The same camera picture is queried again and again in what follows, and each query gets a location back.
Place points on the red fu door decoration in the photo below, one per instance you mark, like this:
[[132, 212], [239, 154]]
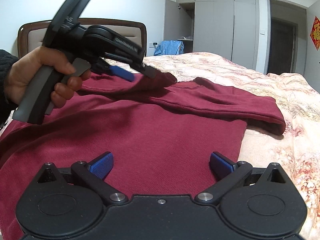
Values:
[[315, 33]]

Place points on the white wall socket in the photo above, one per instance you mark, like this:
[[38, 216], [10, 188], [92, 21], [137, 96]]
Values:
[[153, 44]]

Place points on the brown padded headboard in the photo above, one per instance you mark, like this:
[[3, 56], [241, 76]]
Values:
[[30, 35]]

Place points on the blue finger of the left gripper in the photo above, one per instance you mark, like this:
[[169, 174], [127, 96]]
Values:
[[102, 67], [143, 68]]

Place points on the dark red sweater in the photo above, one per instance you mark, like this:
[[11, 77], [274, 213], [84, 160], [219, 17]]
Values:
[[161, 133]]

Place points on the black left sleeve forearm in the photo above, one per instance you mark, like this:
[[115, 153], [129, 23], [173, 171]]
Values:
[[7, 60]]

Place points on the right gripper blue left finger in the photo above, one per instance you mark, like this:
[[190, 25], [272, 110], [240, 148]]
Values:
[[91, 175]]

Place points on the grey built-in wardrobe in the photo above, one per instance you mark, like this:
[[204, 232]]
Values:
[[228, 28]]

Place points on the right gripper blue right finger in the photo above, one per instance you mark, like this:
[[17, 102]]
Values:
[[230, 176]]

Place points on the blue garment on chair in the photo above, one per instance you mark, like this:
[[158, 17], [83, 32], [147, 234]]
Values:
[[169, 47]]

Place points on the person's left hand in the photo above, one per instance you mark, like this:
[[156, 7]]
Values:
[[44, 70]]

